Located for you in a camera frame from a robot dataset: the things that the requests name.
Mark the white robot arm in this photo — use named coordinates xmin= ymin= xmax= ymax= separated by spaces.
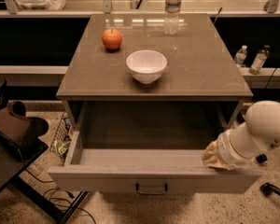
xmin=202 ymin=101 xmax=280 ymax=170

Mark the red apple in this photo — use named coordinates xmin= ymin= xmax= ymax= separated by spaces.
xmin=102 ymin=28 xmax=122 ymax=50

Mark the small water bottle blue label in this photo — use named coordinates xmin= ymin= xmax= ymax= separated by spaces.
xmin=233 ymin=45 xmax=247 ymax=67

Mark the black desk with leg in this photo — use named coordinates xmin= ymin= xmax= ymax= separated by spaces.
xmin=0 ymin=139 xmax=87 ymax=224

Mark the wire basket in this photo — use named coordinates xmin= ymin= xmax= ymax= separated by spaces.
xmin=49 ymin=113 xmax=71 ymax=152

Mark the white bowl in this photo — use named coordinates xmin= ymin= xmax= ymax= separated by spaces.
xmin=126 ymin=49 xmax=167 ymax=84

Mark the grey top drawer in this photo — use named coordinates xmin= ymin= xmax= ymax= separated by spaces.
xmin=49 ymin=102 xmax=259 ymax=195

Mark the black floor cable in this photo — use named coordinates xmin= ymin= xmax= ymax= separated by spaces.
xmin=24 ymin=167 xmax=97 ymax=224

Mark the black caster leg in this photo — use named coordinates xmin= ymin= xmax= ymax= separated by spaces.
xmin=259 ymin=183 xmax=280 ymax=196

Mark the clear bottle yellowish liquid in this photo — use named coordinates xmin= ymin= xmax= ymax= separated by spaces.
xmin=249 ymin=45 xmax=271 ymax=75

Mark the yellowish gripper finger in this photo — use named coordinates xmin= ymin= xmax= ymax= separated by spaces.
xmin=202 ymin=141 xmax=231 ymax=170

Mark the clear water bottle on cabinet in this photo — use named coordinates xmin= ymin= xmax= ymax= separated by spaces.
xmin=164 ymin=0 xmax=181 ymax=35

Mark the grey drawer cabinet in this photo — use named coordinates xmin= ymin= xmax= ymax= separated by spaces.
xmin=55 ymin=12 xmax=254 ymax=194

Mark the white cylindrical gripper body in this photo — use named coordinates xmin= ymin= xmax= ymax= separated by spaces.
xmin=217 ymin=130 xmax=253 ymax=170

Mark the green snack bag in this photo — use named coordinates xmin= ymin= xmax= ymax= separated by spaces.
xmin=54 ymin=140 xmax=71 ymax=161

